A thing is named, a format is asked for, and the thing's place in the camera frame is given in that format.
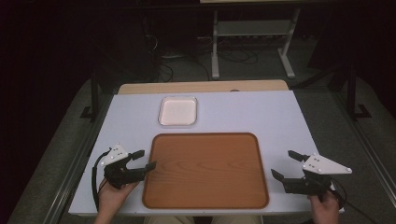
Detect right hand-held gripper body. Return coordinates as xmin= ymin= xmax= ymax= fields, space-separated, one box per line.
xmin=281 ymin=152 xmax=353 ymax=197

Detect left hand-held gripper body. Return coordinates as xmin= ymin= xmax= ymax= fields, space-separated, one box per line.
xmin=100 ymin=143 xmax=148 ymax=190

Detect person's left hand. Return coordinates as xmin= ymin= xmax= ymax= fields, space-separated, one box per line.
xmin=97 ymin=181 xmax=140 ymax=216

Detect person's right hand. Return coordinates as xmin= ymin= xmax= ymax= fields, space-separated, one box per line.
xmin=307 ymin=189 xmax=342 ymax=224

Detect brown wooden tray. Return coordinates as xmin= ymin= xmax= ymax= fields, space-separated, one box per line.
xmin=142 ymin=132 xmax=270 ymax=210

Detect small white rectangular dish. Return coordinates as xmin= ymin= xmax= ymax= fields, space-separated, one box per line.
xmin=158 ymin=95 xmax=198 ymax=127

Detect black metal stand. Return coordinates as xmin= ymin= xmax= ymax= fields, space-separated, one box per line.
xmin=345 ymin=63 xmax=374 ymax=121
xmin=79 ymin=66 xmax=101 ymax=121

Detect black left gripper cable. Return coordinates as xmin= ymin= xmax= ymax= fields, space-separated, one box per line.
xmin=91 ymin=148 xmax=112 ymax=213

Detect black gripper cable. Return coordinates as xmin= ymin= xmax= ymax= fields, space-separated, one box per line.
xmin=91 ymin=148 xmax=112 ymax=213
xmin=329 ymin=177 xmax=376 ymax=224

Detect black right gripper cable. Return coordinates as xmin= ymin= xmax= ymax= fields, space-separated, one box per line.
xmin=329 ymin=177 xmax=376 ymax=224

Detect black floor cables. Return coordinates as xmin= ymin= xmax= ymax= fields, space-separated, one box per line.
xmin=148 ymin=32 xmax=260 ymax=83

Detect white metal table frame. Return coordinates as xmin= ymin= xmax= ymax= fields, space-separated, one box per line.
xmin=210 ymin=7 xmax=302 ymax=80

